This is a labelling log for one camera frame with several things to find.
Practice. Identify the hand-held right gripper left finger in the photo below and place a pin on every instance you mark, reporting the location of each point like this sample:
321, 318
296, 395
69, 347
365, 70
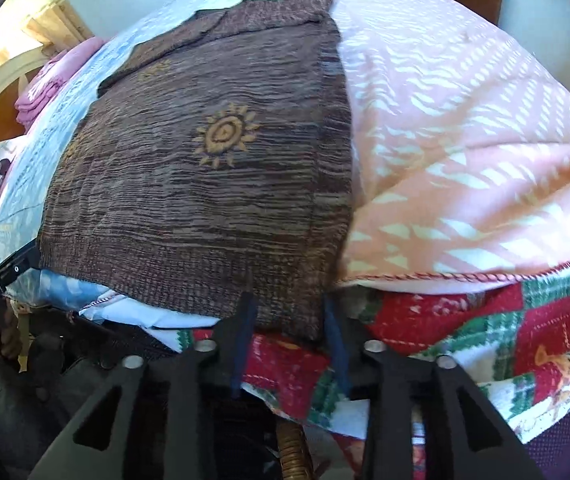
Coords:
244, 345

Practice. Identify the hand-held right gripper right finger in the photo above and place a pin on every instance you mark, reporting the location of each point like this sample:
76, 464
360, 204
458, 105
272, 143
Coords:
337, 350

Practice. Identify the brown knit garment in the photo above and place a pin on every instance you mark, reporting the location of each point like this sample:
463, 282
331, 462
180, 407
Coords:
190, 185

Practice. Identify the red green patchwork blanket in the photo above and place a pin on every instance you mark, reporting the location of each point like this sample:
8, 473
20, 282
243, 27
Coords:
465, 320

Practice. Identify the pink pillow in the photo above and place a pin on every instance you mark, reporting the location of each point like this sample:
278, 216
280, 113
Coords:
55, 75

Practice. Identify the pink and blue bed sheet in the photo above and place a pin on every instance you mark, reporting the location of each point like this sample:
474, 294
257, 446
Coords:
440, 135

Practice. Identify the rattan chair frame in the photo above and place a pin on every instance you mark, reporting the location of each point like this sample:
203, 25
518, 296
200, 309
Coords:
292, 452

